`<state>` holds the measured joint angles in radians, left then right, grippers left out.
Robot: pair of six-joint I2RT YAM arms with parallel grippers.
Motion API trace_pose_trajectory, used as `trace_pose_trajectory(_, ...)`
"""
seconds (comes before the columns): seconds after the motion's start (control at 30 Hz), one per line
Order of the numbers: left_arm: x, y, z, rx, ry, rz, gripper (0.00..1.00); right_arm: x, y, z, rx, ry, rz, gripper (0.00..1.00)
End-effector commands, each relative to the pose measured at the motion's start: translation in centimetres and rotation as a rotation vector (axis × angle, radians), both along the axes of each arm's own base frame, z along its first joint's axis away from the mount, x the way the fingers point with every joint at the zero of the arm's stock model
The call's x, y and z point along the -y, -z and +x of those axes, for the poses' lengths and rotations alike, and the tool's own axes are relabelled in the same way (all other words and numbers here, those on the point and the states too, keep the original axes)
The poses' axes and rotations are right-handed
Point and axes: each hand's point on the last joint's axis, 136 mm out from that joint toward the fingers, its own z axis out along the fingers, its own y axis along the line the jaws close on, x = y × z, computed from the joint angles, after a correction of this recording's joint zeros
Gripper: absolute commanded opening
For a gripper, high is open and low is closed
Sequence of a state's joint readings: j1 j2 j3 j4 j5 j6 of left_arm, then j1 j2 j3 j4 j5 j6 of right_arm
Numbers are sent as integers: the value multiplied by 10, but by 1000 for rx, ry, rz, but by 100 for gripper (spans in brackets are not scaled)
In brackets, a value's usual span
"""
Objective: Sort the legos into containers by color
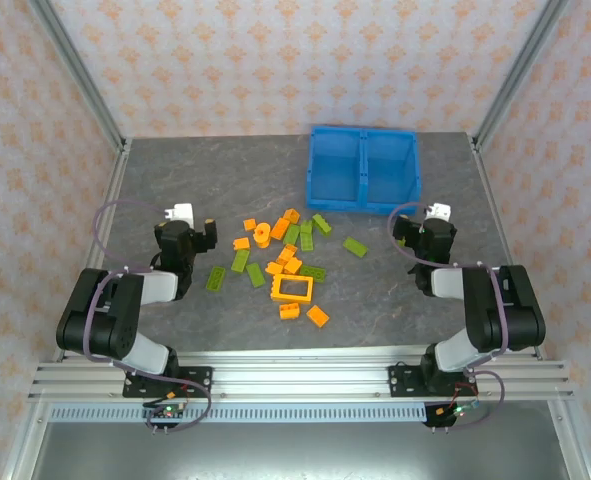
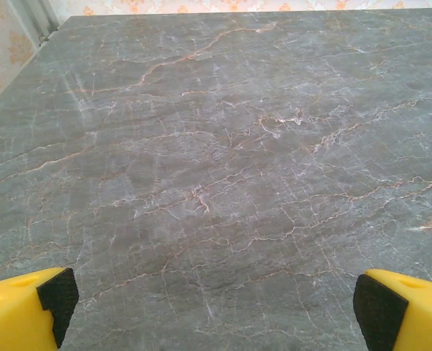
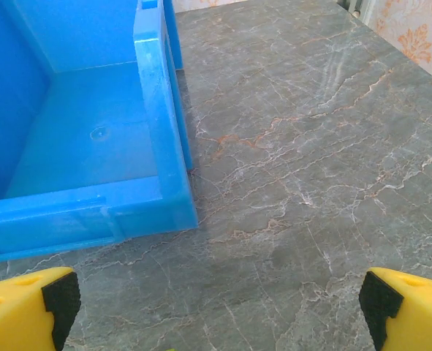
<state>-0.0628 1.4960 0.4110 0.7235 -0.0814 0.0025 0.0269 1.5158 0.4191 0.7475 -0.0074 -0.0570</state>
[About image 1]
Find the orange lego window frame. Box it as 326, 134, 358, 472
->
269, 273, 315, 306

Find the blue plastic bin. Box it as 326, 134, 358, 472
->
305, 124, 367, 211
362, 127, 423, 216

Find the aluminium base beam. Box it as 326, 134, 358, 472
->
27, 349, 575, 402

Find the small control circuit board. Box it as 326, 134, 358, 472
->
144, 405, 186, 422
437, 399, 479, 419

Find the grey metal shelf panel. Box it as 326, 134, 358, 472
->
29, 422, 576, 480

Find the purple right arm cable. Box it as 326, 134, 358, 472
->
387, 201, 509, 430

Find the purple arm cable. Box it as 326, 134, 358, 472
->
83, 199, 212, 434
387, 201, 509, 430

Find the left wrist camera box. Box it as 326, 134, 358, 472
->
163, 201, 195, 226

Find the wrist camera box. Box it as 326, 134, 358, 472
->
163, 201, 195, 226
423, 201, 452, 222

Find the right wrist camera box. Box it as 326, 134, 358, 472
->
423, 201, 452, 222

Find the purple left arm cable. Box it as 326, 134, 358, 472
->
83, 199, 212, 434

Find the aluminium table side rail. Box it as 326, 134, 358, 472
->
53, 138, 132, 362
467, 133, 546, 361

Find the aluminium upright frame post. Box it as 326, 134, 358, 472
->
29, 0, 129, 151
474, 0, 571, 146

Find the slotted grey cable duct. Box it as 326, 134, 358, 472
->
48, 404, 429, 424

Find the aluminium frame leg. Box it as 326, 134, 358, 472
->
2, 399, 51, 480
549, 399, 591, 480

